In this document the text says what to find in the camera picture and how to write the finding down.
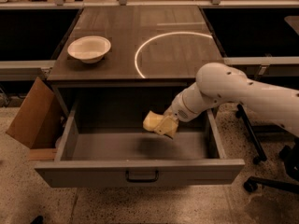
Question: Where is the yellow sponge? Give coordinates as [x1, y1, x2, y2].
[143, 111, 164, 132]

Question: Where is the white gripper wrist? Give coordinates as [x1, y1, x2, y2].
[154, 92, 199, 139]

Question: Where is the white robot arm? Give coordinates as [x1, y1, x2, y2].
[154, 63, 299, 136]

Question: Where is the black drawer handle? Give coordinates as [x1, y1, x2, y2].
[125, 171, 159, 183]

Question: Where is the white bowl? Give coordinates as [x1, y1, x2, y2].
[67, 35, 111, 63]

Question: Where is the wooden board under box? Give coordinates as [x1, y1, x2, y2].
[28, 148, 57, 161]

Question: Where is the brown cardboard box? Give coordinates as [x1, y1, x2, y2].
[7, 77, 64, 149]

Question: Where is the grey cabinet with wood top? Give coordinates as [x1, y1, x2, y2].
[48, 6, 223, 113]

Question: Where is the grey open top drawer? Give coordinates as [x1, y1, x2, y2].
[36, 87, 245, 188]

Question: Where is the black office chair base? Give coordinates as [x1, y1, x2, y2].
[235, 104, 299, 194]

